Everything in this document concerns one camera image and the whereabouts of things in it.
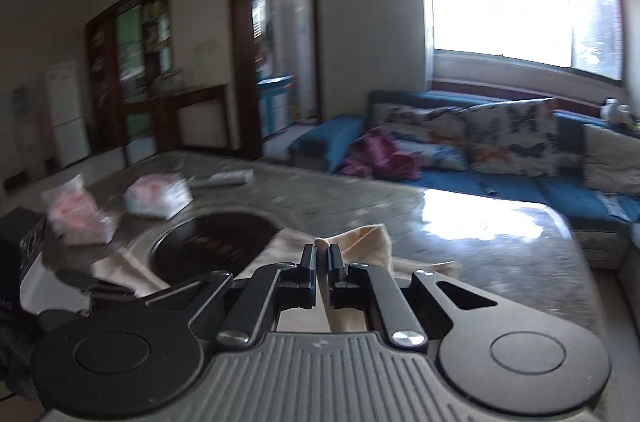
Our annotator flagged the dark wooden display cabinet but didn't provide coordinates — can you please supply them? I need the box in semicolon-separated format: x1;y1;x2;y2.
84;0;177;155

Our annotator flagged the beige cloth garment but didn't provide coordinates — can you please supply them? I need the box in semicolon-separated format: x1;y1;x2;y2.
91;223;461;334

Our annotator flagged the dark wooden sideboard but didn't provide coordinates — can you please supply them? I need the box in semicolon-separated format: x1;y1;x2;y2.
124;83;230;154

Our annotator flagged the white refrigerator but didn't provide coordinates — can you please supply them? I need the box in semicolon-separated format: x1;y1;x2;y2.
44;60;92;169

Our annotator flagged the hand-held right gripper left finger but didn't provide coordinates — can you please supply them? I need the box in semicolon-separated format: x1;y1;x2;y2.
145;245;319;347

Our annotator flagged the dark wooden door frame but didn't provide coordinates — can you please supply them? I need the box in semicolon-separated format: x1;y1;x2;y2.
228;0;326;161

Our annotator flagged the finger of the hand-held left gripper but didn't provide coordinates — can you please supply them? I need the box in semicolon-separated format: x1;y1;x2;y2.
54;269;138;299

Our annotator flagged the round black induction cooktop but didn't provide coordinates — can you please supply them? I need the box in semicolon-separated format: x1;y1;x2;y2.
149;208;282;298

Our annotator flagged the beige cushion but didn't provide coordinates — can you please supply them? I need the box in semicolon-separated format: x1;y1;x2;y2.
581;123;640;197

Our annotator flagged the grey remote control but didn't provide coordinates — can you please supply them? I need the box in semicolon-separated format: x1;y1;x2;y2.
187;169;254;190

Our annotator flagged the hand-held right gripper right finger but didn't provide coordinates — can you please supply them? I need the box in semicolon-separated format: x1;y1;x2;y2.
326;244;499;348

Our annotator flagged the blue white storage cabinet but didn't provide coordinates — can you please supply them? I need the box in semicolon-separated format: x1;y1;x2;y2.
257;74;296;138

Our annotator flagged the water dispenser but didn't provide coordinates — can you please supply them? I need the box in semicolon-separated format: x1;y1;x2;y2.
9;85;42;183

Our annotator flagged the blue sofa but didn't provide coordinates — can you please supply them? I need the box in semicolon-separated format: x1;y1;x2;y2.
289;90;640;303

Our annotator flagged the purple cloth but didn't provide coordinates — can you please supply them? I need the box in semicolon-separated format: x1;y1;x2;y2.
339;126;422;181

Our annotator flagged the white plush toy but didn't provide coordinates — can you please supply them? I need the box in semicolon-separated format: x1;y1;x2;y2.
601;97;635;127

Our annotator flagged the butterfly print pillow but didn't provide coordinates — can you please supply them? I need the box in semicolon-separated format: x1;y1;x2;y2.
371;101;470;174
464;97;560;179

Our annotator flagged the pink white tissue pack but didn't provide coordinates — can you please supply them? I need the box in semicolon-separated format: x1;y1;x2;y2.
41;173;121;248
123;173;194;221

